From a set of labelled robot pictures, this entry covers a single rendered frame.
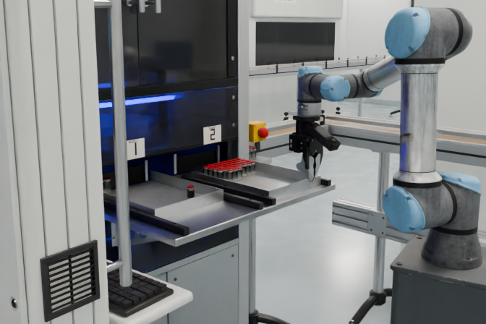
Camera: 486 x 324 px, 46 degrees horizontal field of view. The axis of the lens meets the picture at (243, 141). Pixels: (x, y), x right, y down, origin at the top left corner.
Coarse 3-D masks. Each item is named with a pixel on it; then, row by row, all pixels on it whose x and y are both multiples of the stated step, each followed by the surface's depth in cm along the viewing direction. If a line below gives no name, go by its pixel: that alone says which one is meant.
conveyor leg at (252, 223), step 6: (252, 222) 248; (252, 228) 249; (252, 234) 250; (252, 240) 250; (252, 246) 251; (252, 252) 251; (252, 258) 252; (252, 264) 252; (252, 270) 253; (252, 276) 253; (252, 282) 254; (252, 288) 254; (252, 294) 255; (252, 300) 256; (252, 306) 256; (252, 312) 257
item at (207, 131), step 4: (220, 124) 205; (204, 128) 199; (208, 128) 200; (212, 128) 202; (216, 128) 203; (220, 128) 205; (204, 132) 199; (208, 132) 201; (212, 132) 202; (216, 132) 204; (220, 132) 205; (204, 136) 199; (208, 136) 201; (212, 136) 202; (216, 136) 204; (220, 136) 205; (204, 140) 200; (208, 140) 201; (212, 140) 203; (216, 140) 204; (220, 140) 206; (204, 144) 200
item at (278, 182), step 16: (192, 176) 193; (208, 176) 188; (256, 176) 200; (272, 176) 200; (288, 176) 198; (304, 176) 193; (320, 176) 189; (256, 192) 174; (272, 192) 172; (288, 192) 177
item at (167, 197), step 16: (160, 176) 191; (112, 192) 180; (144, 192) 180; (160, 192) 180; (176, 192) 180; (208, 192) 176; (144, 208) 156; (160, 208) 155; (176, 208) 159; (192, 208) 164
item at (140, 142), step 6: (144, 138) 180; (132, 144) 177; (138, 144) 179; (144, 144) 181; (132, 150) 178; (138, 150) 179; (144, 150) 181; (132, 156) 178; (138, 156) 180; (144, 156) 181
